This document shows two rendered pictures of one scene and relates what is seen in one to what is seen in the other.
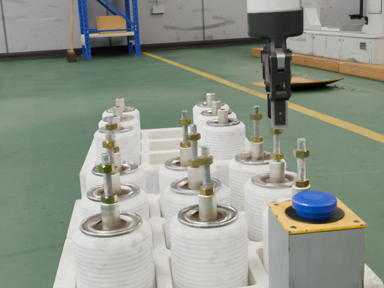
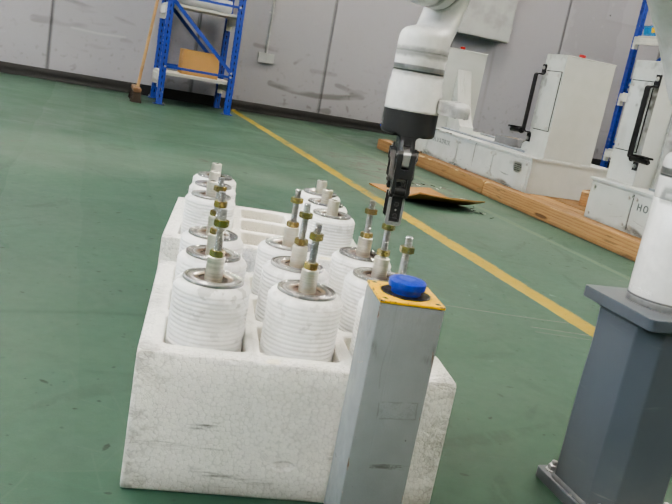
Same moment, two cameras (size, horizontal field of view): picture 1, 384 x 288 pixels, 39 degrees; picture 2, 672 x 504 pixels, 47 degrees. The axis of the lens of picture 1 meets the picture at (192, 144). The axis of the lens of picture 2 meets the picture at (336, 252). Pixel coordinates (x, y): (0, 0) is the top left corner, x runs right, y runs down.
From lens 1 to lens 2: 0.32 m
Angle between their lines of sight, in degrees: 5
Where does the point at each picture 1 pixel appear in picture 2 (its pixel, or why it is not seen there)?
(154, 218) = not seen: hidden behind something
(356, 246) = (433, 325)
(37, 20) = (97, 34)
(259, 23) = (393, 118)
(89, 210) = (187, 264)
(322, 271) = (401, 340)
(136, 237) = (236, 294)
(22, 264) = (74, 323)
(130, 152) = not seen: hidden behind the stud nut
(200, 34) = (315, 104)
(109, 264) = (206, 313)
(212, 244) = (307, 315)
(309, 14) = not seen: hidden behind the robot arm
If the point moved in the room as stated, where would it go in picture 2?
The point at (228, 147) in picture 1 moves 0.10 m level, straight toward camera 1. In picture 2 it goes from (332, 243) to (331, 255)
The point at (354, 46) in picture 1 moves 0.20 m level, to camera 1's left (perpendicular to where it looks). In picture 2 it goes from (507, 165) to (471, 159)
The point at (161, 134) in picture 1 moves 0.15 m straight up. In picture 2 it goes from (255, 214) to (265, 150)
